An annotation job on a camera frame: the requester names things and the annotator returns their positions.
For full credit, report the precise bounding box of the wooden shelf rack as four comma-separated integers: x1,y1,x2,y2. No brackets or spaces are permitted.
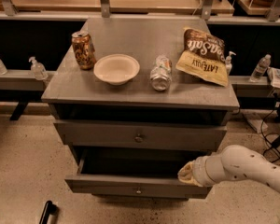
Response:
0,0,280,21

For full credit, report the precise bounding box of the grey bench rail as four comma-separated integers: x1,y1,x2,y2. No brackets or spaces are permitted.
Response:
0,70,55,91

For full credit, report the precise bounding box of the grey drawer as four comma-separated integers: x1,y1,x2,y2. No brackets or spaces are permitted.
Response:
65,147,210,200
54,119,227,151

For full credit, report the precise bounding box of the brown yellow chip bag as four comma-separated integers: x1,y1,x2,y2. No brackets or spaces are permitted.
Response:
175,27,228,87

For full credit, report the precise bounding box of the folded paper packet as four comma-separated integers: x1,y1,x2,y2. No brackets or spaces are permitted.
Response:
267,67,280,89

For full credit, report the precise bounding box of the grey top drawer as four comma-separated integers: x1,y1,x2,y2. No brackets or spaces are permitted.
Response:
54,119,227,151

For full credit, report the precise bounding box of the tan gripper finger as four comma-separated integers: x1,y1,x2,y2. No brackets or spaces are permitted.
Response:
178,178,203,187
177,161,194,180

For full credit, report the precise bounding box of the sanitizer pump bottle left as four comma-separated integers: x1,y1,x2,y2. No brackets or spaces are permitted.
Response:
29,57,49,80

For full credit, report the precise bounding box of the brown soda can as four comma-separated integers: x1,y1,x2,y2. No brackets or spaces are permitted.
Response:
72,31,96,70

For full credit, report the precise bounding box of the clear water bottle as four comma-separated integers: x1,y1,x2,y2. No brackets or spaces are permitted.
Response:
249,54,271,82

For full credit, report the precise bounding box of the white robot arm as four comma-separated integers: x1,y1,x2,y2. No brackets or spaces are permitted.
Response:
177,145,280,193

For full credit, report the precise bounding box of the white paper bowl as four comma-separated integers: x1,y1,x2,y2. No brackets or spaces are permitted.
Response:
93,54,140,85

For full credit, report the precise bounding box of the grey drawer cabinet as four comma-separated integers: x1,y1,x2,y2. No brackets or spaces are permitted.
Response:
41,17,240,201

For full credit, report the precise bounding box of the black object bottom left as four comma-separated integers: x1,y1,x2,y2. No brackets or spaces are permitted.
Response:
39,201,57,224

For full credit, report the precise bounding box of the silver can lying down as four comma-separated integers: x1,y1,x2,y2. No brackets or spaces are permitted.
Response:
150,55,172,91

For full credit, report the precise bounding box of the black cable on floor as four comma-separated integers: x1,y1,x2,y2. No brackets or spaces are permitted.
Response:
259,101,280,167

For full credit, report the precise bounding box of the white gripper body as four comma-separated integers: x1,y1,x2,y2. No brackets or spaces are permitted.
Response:
193,155,223,187

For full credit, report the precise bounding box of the white pump bottle right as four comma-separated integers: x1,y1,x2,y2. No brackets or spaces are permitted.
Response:
225,51,236,75

